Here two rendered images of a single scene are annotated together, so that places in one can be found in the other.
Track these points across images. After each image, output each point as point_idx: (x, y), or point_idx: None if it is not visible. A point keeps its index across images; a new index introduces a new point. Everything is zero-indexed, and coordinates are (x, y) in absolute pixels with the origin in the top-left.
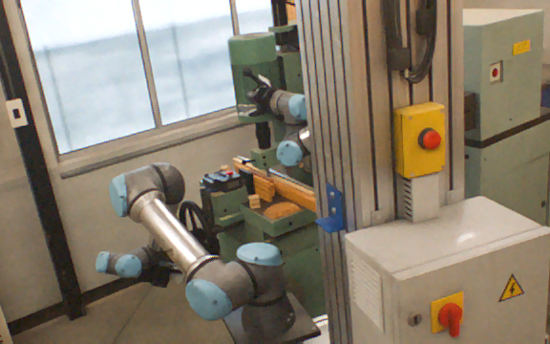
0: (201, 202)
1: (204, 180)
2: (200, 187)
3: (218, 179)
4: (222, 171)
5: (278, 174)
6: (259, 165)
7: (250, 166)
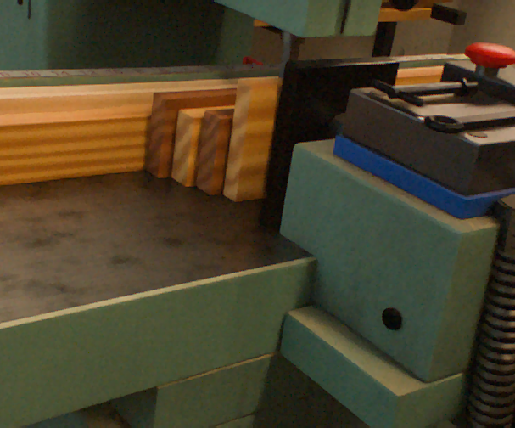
0: None
1: (513, 145)
2: None
3: (511, 109)
4: (358, 91)
5: (279, 67)
6: (372, 12)
7: (77, 94)
